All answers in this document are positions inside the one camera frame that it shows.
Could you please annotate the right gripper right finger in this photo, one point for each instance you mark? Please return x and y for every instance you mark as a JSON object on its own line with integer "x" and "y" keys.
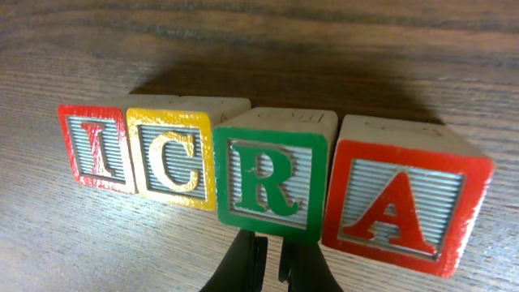
{"x": 304, "y": 268}

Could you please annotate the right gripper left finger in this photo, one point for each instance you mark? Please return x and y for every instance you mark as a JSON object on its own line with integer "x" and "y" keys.
{"x": 243, "y": 266}

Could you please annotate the green R block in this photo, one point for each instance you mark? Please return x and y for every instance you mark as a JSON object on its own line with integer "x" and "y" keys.
{"x": 271, "y": 169}

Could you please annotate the red A block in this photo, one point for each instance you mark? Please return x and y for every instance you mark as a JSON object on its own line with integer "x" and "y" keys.
{"x": 404, "y": 193}

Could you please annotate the yellow C block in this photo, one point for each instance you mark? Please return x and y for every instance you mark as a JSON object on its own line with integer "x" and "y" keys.
{"x": 172, "y": 148}

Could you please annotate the red I block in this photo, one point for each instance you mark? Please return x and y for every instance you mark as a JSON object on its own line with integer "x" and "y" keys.
{"x": 96, "y": 138}

